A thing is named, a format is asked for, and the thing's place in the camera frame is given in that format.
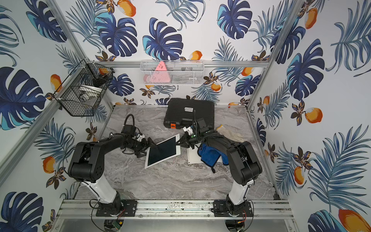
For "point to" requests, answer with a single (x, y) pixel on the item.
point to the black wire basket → (84, 89)
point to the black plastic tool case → (179, 112)
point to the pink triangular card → (161, 75)
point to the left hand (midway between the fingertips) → (151, 148)
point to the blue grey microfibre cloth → (209, 156)
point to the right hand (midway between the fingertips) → (176, 143)
